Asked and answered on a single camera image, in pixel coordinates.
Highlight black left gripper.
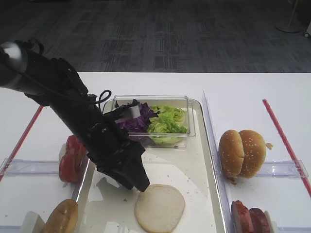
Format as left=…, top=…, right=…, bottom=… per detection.
left=70, top=114, right=150, bottom=192

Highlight pale bun bottom half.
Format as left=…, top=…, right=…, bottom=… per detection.
left=135, top=184, right=186, bottom=233

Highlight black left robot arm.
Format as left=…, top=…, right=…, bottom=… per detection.
left=0, top=41, right=148, bottom=189

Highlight green lettuce leaves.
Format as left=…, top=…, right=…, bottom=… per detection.
left=147, top=105, right=188, bottom=134

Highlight dark brown meat patty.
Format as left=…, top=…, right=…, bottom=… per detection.
left=249, top=208, right=270, bottom=233

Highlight bread crumb on table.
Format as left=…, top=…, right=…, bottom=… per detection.
left=265, top=143, right=273, bottom=150

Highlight metal baking tray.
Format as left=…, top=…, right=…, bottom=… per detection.
left=74, top=100, right=226, bottom=233

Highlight purple cabbage leaves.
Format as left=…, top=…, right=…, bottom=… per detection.
left=117, top=103, right=156, bottom=147

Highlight clear plastic salad container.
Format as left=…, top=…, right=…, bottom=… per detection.
left=103, top=95, right=195, bottom=148

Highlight golden bun top half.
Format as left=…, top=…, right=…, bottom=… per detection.
left=42, top=199, right=78, bottom=233

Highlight left sesame bun half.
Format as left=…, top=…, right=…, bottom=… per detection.
left=219, top=130, right=244, bottom=178

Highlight sesame bun half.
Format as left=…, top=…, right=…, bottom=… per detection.
left=219, top=130, right=244, bottom=178
left=239, top=130, right=266, bottom=179

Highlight left red guide strip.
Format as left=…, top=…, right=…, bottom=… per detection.
left=0, top=105, right=43, bottom=181

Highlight red guide strip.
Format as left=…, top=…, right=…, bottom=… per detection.
left=262, top=99, right=311, bottom=196
left=0, top=105, right=43, bottom=181

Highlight right sesame bun half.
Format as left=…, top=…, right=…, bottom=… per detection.
left=239, top=130, right=266, bottom=179

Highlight right red guide strip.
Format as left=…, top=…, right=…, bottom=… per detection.
left=262, top=99, right=311, bottom=196

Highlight grey floor stand base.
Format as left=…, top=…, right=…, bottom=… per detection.
left=274, top=0, right=301, bottom=34

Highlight left long clear rail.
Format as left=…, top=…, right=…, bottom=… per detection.
left=71, top=157, right=92, bottom=202

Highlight long clear rail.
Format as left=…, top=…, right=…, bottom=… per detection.
left=71, top=157, right=92, bottom=202
left=202, top=92, right=236, bottom=233

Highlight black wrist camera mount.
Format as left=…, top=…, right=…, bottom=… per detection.
left=104, top=99, right=140, bottom=123

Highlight right long clear rail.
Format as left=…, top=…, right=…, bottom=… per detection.
left=202, top=92, right=236, bottom=233

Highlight clear tomato holder rail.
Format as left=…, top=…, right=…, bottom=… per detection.
left=0, top=158, right=59, bottom=176

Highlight clear left bun holder rail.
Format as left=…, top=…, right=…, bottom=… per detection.
left=0, top=226, right=21, bottom=233

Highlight clear sesame bun holder rail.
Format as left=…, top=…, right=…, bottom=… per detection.
left=255, top=160, right=309, bottom=178

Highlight clear patty holder rail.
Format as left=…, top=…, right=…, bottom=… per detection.
left=276, top=227, right=311, bottom=233

